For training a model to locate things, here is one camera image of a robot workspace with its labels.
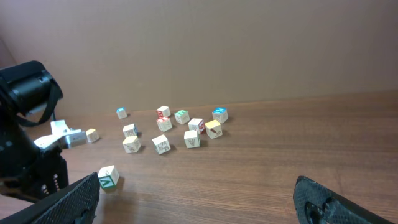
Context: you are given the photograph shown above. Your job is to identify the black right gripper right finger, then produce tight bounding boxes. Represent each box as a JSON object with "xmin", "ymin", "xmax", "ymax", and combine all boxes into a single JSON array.
[{"xmin": 293, "ymin": 175, "xmax": 392, "ymax": 224}]

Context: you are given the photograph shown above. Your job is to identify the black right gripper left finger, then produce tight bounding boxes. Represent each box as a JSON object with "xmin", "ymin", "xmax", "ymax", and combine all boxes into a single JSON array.
[{"xmin": 1, "ymin": 172, "xmax": 100, "ymax": 224}]

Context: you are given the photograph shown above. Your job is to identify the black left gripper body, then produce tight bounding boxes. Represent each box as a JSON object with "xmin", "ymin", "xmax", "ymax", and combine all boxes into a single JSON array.
[{"xmin": 1, "ymin": 60, "xmax": 69, "ymax": 203}]

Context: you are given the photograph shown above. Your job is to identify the green V block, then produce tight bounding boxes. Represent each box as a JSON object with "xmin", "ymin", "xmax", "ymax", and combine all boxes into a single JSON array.
[{"xmin": 98, "ymin": 165, "xmax": 120, "ymax": 189}]

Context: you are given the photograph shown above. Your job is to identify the yellow S block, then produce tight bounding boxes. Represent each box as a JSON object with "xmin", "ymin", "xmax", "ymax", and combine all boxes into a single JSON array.
[{"xmin": 123, "ymin": 136, "xmax": 141, "ymax": 154}]

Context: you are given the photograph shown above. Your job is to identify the red I block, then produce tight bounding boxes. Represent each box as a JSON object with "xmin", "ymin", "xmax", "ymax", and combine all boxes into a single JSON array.
[{"xmin": 156, "ymin": 117, "xmax": 172, "ymax": 132}]

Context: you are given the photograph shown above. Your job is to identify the red shell block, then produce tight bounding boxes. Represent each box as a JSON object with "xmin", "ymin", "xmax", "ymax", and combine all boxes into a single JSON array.
[{"xmin": 188, "ymin": 118, "xmax": 205, "ymax": 134}]

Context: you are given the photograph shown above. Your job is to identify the yellow-top block number 3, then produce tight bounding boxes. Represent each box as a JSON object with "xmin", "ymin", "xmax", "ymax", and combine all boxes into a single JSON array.
[{"xmin": 86, "ymin": 129, "xmax": 100, "ymax": 143}]

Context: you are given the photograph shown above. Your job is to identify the blue Z block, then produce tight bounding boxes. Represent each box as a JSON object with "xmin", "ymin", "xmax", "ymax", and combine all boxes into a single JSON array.
[{"xmin": 123, "ymin": 124, "xmax": 137, "ymax": 137}]

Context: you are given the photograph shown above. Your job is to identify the blue-top block far left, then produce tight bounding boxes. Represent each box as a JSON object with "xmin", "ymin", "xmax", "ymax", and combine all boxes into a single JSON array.
[{"xmin": 116, "ymin": 107, "xmax": 127, "ymax": 119}]

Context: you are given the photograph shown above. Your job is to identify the blue-top block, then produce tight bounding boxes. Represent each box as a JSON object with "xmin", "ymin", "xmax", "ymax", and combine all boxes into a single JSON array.
[
  {"xmin": 116, "ymin": 107, "xmax": 127, "ymax": 119},
  {"xmin": 212, "ymin": 107, "xmax": 228, "ymax": 123}
]

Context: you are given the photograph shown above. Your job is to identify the green N block number 8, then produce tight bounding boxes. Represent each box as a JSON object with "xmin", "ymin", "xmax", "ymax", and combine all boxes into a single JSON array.
[{"xmin": 152, "ymin": 134, "xmax": 171, "ymax": 155}]

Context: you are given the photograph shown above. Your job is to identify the yellow-top block right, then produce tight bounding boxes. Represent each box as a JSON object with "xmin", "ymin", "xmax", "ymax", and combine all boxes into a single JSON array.
[{"xmin": 205, "ymin": 120, "xmax": 223, "ymax": 139}]

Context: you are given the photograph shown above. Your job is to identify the red M block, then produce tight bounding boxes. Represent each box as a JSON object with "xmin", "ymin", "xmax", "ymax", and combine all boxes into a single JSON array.
[{"xmin": 156, "ymin": 106, "xmax": 171, "ymax": 118}]

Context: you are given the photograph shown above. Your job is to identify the blue-top block right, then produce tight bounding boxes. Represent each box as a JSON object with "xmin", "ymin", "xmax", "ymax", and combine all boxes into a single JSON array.
[{"xmin": 212, "ymin": 107, "xmax": 228, "ymax": 123}]

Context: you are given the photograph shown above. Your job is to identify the yellow W block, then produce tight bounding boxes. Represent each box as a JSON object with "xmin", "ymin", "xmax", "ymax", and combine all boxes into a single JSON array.
[{"xmin": 184, "ymin": 130, "xmax": 200, "ymax": 149}]

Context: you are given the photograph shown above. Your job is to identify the green N top block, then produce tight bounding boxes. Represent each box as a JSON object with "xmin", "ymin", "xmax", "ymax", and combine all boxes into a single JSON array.
[{"xmin": 174, "ymin": 110, "xmax": 190, "ymax": 124}]

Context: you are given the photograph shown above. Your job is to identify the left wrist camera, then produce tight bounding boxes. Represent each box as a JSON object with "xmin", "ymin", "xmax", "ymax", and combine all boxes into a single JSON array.
[{"xmin": 34, "ymin": 120, "xmax": 87, "ymax": 149}]

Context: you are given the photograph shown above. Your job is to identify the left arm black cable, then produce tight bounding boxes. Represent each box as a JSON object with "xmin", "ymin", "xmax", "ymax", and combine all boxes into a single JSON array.
[{"xmin": 17, "ymin": 77, "xmax": 64, "ymax": 128}]

